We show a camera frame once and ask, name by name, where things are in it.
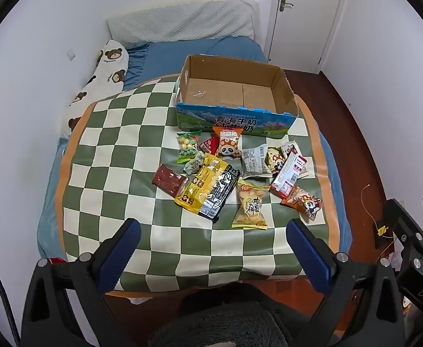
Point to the white packet with red label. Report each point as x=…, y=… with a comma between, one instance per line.
x=304, y=166

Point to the dark fleece clothing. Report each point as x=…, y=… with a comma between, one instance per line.
x=225, y=321

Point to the white brown snack packet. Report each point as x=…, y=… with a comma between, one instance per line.
x=290, y=149

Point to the white door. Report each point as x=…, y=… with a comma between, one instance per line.
x=301, y=32

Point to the yellow egg biscuit packet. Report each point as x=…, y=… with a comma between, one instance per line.
x=249, y=206

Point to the red triangular snack packet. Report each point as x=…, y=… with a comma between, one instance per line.
x=209, y=146

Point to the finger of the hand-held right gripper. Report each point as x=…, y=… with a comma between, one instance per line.
x=404, y=224

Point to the small clear plastic scrap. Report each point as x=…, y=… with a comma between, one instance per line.
x=198, y=94

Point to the grey white pillow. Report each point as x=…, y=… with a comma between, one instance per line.
x=182, y=21

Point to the orange panda snack packet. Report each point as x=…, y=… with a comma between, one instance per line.
x=303, y=200
x=227, y=144

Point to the green white checkered mat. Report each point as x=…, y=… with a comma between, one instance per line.
x=124, y=133

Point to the long white red snack packet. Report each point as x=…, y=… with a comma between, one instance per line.
x=285, y=179

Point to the cardboard box blue print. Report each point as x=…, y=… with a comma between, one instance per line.
x=229, y=95

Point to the silver snack packet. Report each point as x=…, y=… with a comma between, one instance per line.
x=254, y=161

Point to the dark red snack packet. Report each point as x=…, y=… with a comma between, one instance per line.
x=166, y=179

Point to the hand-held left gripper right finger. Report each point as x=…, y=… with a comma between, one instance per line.
x=307, y=256

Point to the white wall socket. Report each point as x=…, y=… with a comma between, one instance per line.
x=72, y=55

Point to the large yellow black snack packet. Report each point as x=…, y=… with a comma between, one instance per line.
x=204, y=188

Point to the bear print pillow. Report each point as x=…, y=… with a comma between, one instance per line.
x=99, y=83

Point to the beige panda snack packet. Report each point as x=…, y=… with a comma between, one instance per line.
x=274, y=161

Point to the small pale green snack packet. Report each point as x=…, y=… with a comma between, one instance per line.
x=194, y=164

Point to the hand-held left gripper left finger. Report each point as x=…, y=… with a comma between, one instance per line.
x=122, y=256

